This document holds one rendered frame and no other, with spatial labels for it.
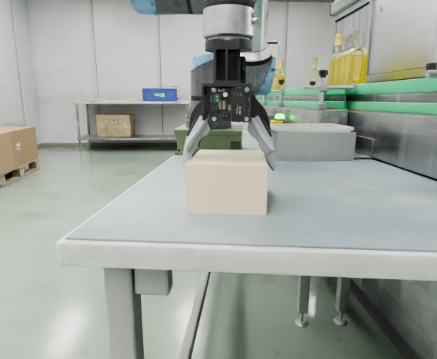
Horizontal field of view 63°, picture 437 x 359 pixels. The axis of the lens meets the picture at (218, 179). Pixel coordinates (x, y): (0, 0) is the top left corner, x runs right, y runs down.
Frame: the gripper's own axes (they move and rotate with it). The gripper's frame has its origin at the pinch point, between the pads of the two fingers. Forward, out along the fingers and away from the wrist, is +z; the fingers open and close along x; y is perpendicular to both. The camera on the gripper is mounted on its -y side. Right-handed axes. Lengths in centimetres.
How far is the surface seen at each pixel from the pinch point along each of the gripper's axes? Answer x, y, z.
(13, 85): -389, -525, -30
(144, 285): -10.7, 15.4, 13.2
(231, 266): 1.5, 19.8, 7.7
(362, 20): 51, -112, -44
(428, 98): 43, -27, -11
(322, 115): 27, -62, -6
